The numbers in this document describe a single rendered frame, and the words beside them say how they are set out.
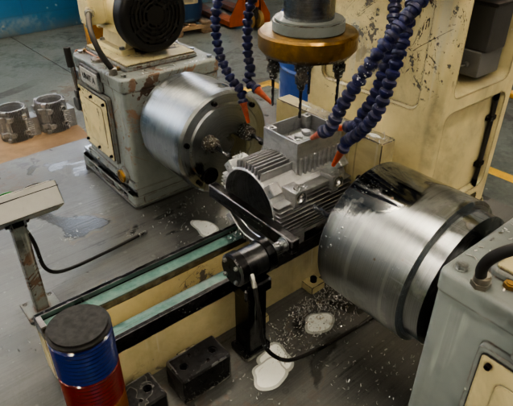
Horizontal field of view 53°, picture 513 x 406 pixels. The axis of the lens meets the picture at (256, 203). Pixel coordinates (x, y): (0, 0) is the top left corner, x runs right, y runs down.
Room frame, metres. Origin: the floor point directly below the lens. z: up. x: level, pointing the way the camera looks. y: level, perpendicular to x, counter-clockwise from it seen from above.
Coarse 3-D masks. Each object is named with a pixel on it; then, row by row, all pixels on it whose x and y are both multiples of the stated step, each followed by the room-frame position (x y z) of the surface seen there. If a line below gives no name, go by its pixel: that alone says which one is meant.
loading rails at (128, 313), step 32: (192, 256) 0.82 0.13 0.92; (288, 256) 0.83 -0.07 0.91; (96, 288) 0.72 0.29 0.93; (128, 288) 0.73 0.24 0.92; (160, 288) 0.76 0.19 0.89; (192, 288) 0.73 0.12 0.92; (224, 288) 0.73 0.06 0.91; (288, 288) 0.84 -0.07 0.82; (320, 288) 0.85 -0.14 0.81; (128, 320) 0.65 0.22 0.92; (160, 320) 0.64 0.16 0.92; (192, 320) 0.68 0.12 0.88; (224, 320) 0.73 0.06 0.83; (128, 352) 0.60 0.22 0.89; (160, 352) 0.64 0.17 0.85
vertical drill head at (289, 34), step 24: (288, 0) 0.92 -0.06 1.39; (312, 0) 0.90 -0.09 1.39; (264, 24) 0.98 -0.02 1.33; (288, 24) 0.90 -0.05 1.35; (312, 24) 0.89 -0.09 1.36; (336, 24) 0.90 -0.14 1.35; (264, 48) 0.90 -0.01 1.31; (288, 48) 0.87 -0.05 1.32; (312, 48) 0.86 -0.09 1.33; (336, 48) 0.87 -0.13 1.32; (336, 72) 0.94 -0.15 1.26; (336, 96) 0.94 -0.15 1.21
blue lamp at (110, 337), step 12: (108, 336) 0.34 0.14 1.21; (48, 348) 0.33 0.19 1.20; (96, 348) 0.33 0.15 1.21; (108, 348) 0.34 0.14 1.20; (60, 360) 0.32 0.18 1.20; (72, 360) 0.32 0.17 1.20; (84, 360) 0.32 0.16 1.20; (96, 360) 0.33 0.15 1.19; (108, 360) 0.33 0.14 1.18; (60, 372) 0.32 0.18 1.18; (72, 372) 0.32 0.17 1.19; (84, 372) 0.32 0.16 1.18; (96, 372) 0.32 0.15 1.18; (108, 372) 0.33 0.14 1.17; (72, 384) 0.32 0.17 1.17; (84, 384) 0.32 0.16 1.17
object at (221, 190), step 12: (216, 192) 0.90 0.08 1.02; (228, 192) 0.89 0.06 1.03; (228, 204) 0.87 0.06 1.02; (240, 204) 0.84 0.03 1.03; (240, 216) 0.84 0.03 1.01; (252, 216) 0.81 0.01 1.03; (264, 216) 0.80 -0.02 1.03; (264, 228) 0.78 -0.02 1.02; (276, 228) 0.76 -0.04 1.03; (276, 240) 0.75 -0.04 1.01; (288, 240) 0.73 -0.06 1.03; (288, 252) 0.73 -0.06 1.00
